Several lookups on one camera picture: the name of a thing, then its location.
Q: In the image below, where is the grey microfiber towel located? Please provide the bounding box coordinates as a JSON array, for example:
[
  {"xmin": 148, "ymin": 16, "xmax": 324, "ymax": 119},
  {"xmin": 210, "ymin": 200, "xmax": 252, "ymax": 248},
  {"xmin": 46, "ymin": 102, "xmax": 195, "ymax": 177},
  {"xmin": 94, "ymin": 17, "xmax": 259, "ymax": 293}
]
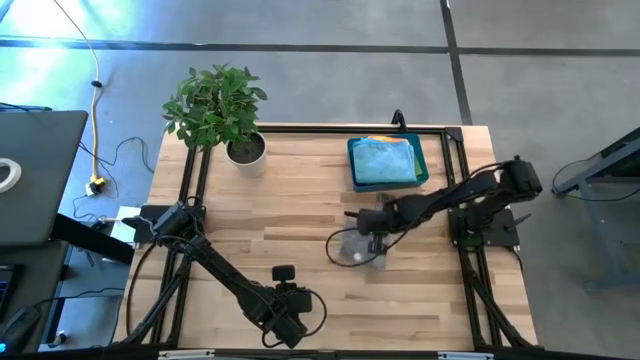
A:
[{"xmin": 338, "ymin": 228, "xmax": 390, "ymax": 270}]

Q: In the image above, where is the dark green microfiber towel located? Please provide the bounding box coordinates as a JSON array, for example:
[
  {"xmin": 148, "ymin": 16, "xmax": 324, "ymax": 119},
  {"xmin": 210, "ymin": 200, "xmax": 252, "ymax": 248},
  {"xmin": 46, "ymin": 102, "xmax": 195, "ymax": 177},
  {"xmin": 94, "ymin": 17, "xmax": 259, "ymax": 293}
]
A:
[{"xmin": 411, "ymin": 147, "xmax": 425, "ymax": 180}]

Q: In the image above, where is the black side desk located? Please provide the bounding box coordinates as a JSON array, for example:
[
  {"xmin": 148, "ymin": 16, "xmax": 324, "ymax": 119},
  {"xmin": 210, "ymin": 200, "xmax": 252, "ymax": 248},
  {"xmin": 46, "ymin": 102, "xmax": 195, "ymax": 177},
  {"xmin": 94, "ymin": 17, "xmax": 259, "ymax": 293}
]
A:
[{"xmin": 0, "ymin": 214, "xmax": 137, "ymax": 354}]

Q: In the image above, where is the silver edge bracket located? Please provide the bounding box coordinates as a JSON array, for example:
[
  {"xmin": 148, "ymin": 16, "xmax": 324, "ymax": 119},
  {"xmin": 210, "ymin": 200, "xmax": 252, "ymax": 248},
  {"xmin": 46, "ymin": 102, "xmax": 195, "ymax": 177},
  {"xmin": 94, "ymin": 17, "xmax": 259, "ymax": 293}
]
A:
[
  {"xmin": 438, "ymin": 350, "xmax": 496, "ymax": 360},
  {"xmin": 158, "ymin": 349, "xmax": 217, "ymax": 360}
]

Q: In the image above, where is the black camera bracket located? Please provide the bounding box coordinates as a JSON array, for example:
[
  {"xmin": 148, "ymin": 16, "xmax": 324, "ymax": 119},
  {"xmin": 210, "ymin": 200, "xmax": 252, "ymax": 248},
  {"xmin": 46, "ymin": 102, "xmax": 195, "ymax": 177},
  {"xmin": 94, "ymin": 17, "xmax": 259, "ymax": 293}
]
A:
[{"xmin": 390, "ymin": 108, "xmax": 409, "ymax": 133}]

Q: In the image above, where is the black computer mouse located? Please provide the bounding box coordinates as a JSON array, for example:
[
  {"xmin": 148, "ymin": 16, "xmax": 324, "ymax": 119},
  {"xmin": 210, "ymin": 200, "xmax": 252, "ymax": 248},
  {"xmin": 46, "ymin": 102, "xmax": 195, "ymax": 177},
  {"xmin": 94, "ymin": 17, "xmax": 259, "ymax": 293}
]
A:
[{"xmin": 0, "ymin": 305, "xmax": 42, "ymax": 349}]

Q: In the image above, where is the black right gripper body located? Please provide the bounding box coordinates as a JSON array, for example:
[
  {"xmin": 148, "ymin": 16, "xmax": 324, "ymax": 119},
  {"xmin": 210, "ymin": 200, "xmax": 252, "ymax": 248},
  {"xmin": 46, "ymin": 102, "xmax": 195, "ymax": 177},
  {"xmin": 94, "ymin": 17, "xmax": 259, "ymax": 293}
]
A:
[{"xmin": 343, "ymin": 207, "xmax": 397, "ymax": 255}]

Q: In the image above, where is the white plant pot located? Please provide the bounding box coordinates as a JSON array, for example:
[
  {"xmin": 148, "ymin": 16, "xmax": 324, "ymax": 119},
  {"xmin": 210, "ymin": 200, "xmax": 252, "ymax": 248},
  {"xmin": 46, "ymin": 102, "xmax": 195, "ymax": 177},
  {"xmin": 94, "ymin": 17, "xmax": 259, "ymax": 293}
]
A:
[{"xmin": 223, "ymin": 130, "xmax": 269, "ymax": 179}]

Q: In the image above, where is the yellow floor cable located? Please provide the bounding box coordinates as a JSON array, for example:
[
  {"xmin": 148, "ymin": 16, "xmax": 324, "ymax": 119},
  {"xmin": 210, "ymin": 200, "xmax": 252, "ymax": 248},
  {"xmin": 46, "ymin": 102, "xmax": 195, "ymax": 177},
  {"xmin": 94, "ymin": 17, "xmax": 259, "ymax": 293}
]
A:
[{"xmin": 51, "ymin": 0, "xmax": 109, "ymax": 189}]

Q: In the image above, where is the thin black floor cable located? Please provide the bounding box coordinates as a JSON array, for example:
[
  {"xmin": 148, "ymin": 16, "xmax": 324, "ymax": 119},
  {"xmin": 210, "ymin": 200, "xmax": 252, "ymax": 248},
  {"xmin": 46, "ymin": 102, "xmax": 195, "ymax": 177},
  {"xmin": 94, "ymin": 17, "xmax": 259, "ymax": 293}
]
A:
[{"xmin": 74, "ymin": 135, "xmax": 155, "ymax": 224}]

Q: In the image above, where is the blue plastic bin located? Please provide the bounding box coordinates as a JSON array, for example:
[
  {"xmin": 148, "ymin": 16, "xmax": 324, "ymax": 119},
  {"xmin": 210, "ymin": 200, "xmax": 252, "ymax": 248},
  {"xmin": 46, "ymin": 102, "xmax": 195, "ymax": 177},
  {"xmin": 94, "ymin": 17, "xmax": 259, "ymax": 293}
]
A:
[{"xmin": 345, "ymin": 131, "xmax": 431, "ymax": 194}]

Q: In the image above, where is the white tape roll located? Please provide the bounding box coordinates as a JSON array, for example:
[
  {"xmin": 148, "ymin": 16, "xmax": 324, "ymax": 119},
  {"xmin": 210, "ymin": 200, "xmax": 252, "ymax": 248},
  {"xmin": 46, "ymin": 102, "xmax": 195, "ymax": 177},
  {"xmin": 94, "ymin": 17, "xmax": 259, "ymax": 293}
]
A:
[{"xmin": 0, "ymin": 156, "xmax": 23, "ymax": 195}]

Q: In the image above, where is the teal microfiber towel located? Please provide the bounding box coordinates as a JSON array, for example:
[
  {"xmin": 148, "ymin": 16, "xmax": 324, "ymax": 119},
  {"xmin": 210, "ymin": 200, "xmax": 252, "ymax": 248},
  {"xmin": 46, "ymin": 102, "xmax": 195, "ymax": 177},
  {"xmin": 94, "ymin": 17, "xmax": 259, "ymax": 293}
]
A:
[{"xmin": 352, "ymin": 137, "xmax": 419, "ymax": 186}]

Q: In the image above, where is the green leafy plant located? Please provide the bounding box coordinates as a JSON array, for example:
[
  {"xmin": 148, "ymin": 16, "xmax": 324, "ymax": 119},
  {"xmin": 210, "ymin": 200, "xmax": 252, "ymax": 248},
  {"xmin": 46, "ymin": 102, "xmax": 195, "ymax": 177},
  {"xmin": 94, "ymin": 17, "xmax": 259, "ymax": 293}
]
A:
[{"xmin": 161, "ymin": 62, "xmax": 269, "ymax": 152}]

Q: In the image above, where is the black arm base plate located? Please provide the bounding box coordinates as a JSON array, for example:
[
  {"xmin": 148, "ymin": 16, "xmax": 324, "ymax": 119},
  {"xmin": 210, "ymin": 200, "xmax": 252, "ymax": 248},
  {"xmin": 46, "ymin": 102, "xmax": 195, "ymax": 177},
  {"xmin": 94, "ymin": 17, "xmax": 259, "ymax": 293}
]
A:
[
  {"xmin": 122, "ymin": 204, "xmax": 208, "ymax": 246},
  {"xmin": 447, "ymin": 206, "xmax": 522, "ymax": 249}
]

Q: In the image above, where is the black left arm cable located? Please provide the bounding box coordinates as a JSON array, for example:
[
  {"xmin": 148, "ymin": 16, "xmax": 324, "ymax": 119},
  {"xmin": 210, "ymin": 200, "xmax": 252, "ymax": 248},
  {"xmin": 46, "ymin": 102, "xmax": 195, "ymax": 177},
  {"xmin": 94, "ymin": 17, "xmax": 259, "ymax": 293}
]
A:
[{"xmin": 259, "ymin": 286, "xmax": 329, "ymax": 350}]

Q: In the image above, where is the black keyboard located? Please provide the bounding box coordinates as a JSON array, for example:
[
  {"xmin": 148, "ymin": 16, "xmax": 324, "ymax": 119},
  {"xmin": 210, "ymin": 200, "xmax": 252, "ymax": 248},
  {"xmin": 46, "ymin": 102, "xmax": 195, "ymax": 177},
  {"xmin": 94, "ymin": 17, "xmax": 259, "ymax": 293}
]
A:
[{"xmin": 0, "ymin": 263, "xmax": 22, "ymax": 308}]

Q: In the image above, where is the white power box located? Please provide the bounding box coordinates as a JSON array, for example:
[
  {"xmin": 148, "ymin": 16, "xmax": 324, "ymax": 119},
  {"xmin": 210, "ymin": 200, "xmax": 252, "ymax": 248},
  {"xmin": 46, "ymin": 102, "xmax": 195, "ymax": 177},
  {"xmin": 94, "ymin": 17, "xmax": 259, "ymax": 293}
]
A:
[{"xmin": 109, "ymin": 204, "xmax": 139, "ymax": 248}]

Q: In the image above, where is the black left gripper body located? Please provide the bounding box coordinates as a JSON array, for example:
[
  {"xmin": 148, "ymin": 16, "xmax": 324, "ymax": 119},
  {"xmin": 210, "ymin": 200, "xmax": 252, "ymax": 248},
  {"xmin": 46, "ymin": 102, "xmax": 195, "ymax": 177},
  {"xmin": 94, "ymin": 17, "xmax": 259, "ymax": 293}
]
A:
[{"xmin": 271, "ymin": 263, "xmax": 315, "ymax": 316}]

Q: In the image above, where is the dark metal cart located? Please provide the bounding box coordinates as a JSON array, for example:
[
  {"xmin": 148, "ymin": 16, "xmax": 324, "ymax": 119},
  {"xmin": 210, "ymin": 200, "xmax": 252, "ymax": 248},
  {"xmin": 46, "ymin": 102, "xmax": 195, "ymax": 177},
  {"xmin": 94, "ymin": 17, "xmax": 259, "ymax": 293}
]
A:
[{"xmin": 551, "ymin": 126, "xmax": 640, "ymax": 294}]

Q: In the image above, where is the black aluminium table frame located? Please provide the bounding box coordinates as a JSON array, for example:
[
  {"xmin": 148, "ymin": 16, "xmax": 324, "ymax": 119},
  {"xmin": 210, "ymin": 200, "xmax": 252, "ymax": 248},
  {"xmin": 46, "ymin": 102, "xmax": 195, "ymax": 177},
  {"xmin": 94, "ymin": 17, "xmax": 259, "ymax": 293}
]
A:
[{"xmin": 119, "ymin": 123, "xmax": 539, "ymax": 352}]

